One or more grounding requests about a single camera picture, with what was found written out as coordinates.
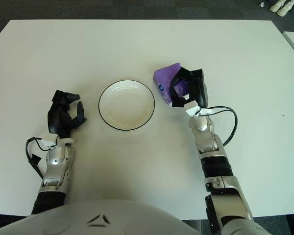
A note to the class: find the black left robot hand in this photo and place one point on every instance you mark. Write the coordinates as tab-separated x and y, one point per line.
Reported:
56	120

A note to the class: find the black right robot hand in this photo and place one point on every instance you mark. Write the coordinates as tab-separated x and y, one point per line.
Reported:
199	90

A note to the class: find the purple tissue paper pack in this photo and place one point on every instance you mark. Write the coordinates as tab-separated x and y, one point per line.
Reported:
164	73

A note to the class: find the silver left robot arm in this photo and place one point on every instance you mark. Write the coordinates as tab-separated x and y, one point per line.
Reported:
55	159

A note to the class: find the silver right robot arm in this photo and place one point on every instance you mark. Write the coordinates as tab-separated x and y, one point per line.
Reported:
203	127

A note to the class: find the white plate with black rim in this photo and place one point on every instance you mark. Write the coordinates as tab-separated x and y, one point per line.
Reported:
127	105

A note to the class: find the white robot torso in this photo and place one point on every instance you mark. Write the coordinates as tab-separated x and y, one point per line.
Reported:
88	218

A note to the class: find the small white floor object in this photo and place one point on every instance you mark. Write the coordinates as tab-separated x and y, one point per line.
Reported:
262	5

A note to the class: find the white shoe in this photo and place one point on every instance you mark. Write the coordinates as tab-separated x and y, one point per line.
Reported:
276	6
287	9

